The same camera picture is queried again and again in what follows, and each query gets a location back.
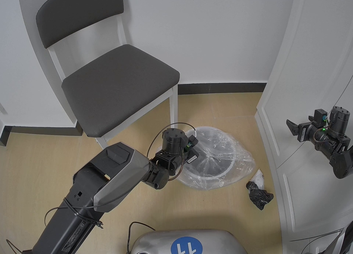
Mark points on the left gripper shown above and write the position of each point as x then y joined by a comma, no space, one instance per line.
190,157

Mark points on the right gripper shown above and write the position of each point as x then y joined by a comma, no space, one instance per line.
320,134

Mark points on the clear plastic bag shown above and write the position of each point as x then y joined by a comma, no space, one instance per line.
242,162

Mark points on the white wrapper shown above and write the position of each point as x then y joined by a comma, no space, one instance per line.
259,178

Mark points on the black plastic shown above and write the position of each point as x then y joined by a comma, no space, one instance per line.
259,196

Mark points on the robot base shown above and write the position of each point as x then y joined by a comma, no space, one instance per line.
220,244

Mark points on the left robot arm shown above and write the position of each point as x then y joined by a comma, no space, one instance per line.
118,170

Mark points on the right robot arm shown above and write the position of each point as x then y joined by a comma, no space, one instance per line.
340,162

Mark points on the white trash bin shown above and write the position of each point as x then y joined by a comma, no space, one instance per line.
212,167

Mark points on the white wardrobe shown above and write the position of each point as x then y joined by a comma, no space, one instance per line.
303,82

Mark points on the grey and white chair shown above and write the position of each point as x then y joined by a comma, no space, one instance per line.
115,87

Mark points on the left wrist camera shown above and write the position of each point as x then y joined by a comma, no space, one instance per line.
194,141

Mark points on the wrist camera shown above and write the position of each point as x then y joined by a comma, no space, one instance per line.
320,115
194,141

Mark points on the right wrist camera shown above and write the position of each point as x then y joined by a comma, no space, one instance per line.
320,115

